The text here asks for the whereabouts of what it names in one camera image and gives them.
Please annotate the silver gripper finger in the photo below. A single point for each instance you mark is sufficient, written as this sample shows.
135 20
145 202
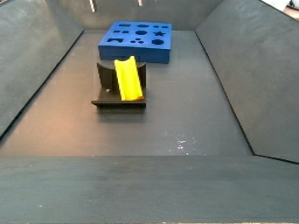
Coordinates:
139 2
92 6

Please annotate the blue foam shape board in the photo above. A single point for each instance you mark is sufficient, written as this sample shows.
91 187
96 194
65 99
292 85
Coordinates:
141 39

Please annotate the black fixture stand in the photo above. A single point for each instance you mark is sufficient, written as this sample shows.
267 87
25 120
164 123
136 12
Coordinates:
108 98

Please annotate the yellow arch object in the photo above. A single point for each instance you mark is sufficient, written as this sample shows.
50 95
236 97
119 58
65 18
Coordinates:
128 81

